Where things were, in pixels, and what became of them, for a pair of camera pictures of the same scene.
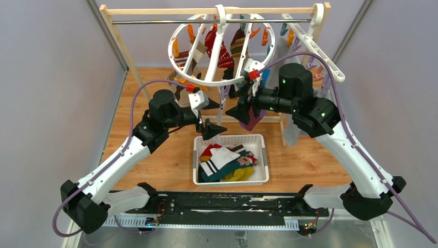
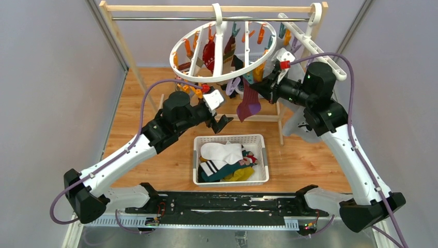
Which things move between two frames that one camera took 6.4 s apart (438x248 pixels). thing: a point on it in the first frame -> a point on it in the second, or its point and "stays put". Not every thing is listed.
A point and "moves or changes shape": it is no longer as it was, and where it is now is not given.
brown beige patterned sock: (182, 95) -> (198, 65)
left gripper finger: (212, 104) -> (223, 121)
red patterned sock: (225, 61) -> (208, 51)
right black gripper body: (267, 99) -> (285, 88)
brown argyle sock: (237, 46) -> (228, 55)
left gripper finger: (210, 129) -> (217, 127)
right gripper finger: (242, 112) -> (264, 88)
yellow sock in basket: (241, 174) stays put
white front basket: (254, 143) stays put
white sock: (219, 156) moves or changes shape
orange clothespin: (183, 80) -> (188, 89)
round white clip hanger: (216, 48) moves or changes shape
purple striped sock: (253, 121) moves or changes shape
